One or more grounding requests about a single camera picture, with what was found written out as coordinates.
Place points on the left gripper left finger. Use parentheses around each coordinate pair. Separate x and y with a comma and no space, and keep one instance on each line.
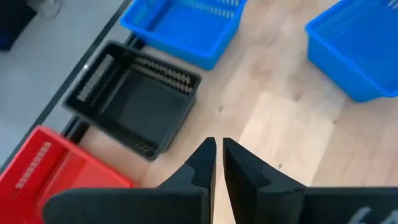
(199,174)

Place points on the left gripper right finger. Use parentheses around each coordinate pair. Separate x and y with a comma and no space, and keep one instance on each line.
(245,180)

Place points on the black plastic basket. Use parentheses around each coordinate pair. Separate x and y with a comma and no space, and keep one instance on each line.
(146,118)
(174,118)

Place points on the blue plastic basket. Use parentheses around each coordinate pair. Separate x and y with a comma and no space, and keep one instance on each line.
(357,53)
(186,28)

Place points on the red plastic basket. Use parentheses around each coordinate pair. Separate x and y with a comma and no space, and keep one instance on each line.
(62,168)

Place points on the dark blurred box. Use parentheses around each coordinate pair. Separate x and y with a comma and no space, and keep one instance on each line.
(15,28)

